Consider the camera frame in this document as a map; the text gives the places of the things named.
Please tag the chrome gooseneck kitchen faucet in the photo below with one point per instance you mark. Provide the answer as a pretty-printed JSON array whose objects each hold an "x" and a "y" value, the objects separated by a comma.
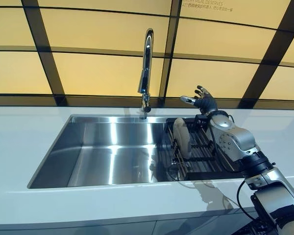
[{"x": 147, "y": 58}]

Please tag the cream round plate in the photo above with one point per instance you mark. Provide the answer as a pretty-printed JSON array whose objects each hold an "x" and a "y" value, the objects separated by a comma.
[{"x": 182, "y": 137}]

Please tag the black roll-up drying rack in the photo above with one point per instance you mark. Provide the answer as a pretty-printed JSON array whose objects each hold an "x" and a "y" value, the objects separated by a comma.
[{"x": 203, "y": 156}]

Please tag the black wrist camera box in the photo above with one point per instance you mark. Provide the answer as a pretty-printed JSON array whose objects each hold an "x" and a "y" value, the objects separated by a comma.
[{"x": 201, "y": 121}]

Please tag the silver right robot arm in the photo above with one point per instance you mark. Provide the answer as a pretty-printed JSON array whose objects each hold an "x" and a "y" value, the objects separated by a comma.
[{"x": 237, "y": 139}]

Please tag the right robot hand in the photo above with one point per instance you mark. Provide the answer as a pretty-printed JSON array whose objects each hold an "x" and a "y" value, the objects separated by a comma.
[{"x": 207, "y": 102}]

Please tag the white cabinet door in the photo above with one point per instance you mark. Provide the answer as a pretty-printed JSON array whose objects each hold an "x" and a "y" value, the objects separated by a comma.
[
  {"x": 63, "y": 230},
  {"x": 198, "y": 227}
]

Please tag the round steel sink drain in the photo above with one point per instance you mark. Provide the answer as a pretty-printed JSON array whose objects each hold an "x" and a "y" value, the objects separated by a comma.
[{"x": 175, "y": 173}]

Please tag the stainless steel sink basin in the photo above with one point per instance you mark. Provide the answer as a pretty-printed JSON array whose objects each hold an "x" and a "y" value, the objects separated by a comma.
[{"x": 100, "y": 151}]

